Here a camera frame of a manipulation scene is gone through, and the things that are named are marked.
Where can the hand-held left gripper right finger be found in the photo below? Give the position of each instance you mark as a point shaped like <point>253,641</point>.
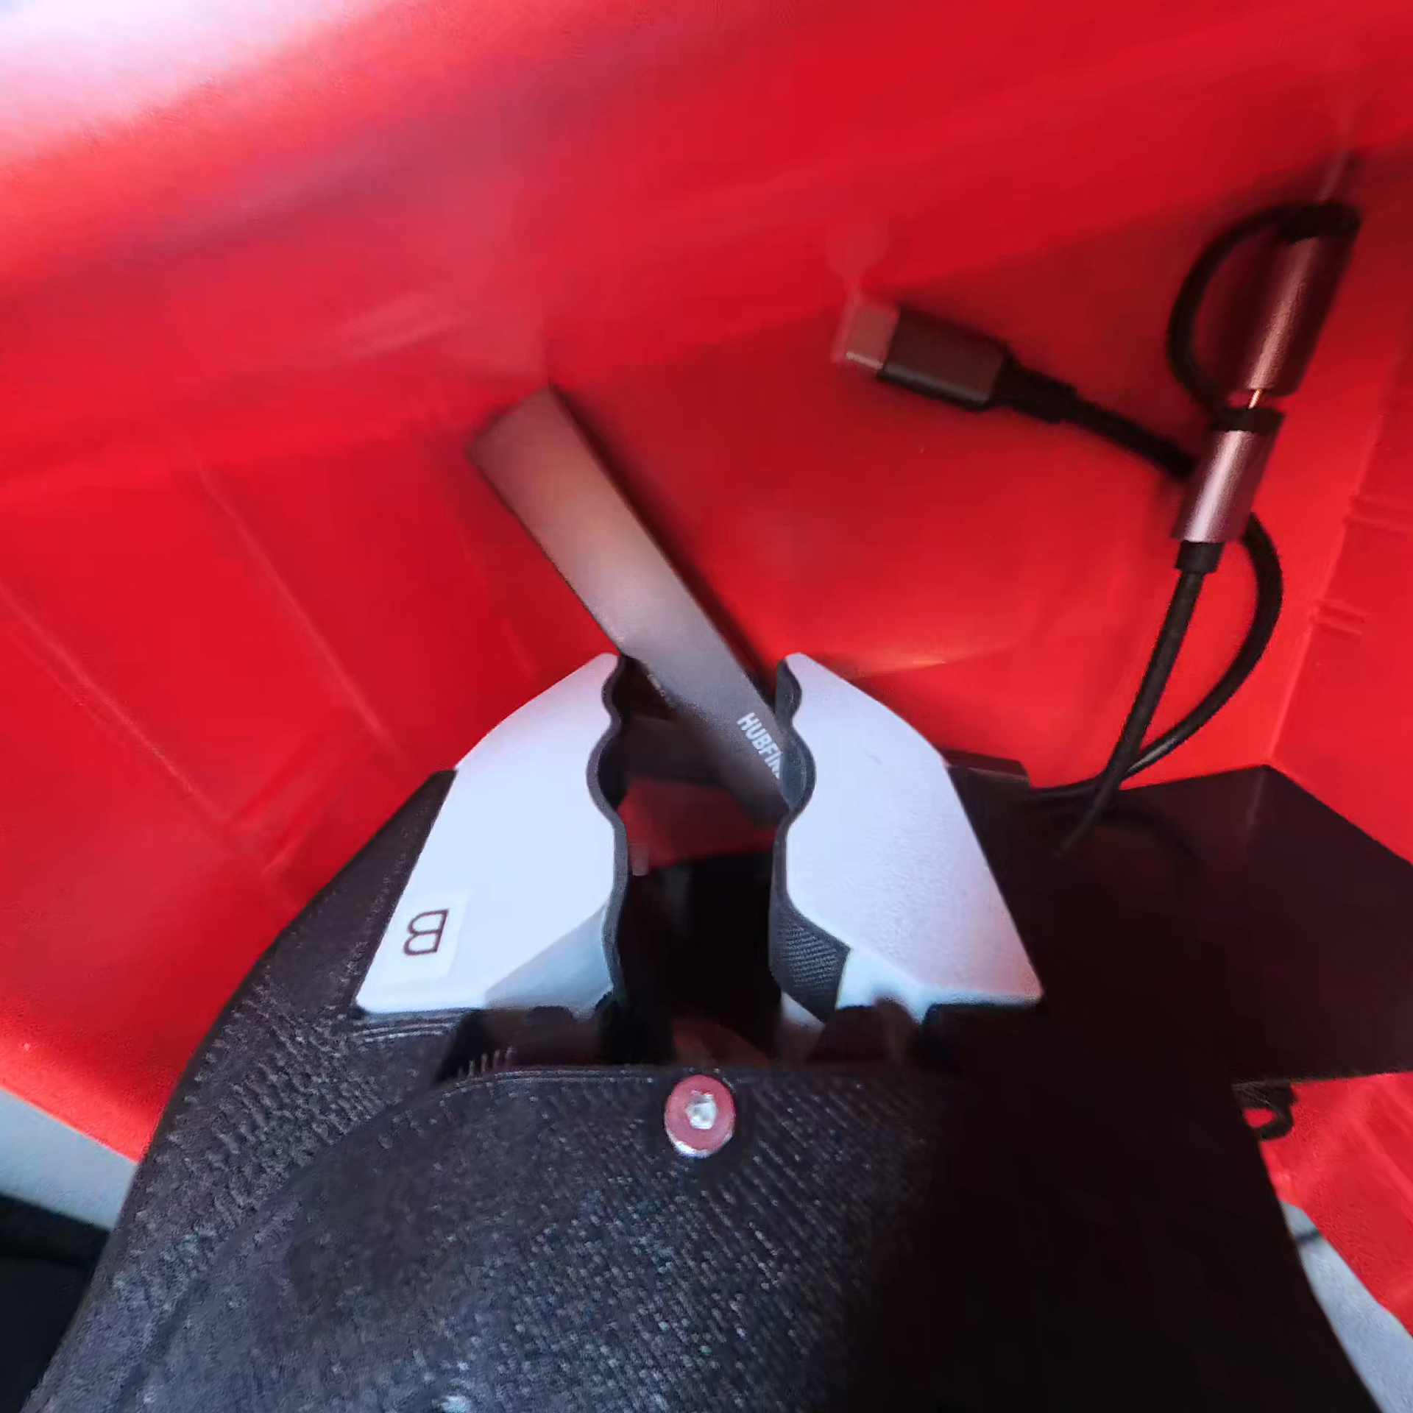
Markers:
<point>906,862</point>

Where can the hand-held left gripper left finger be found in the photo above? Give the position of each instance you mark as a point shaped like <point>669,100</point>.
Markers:
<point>518,852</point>

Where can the grey usb hub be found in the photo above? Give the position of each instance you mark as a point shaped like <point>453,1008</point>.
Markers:
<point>617,575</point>
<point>988,767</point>

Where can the red plastic bin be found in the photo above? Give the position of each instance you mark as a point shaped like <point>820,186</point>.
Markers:
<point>330,552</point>

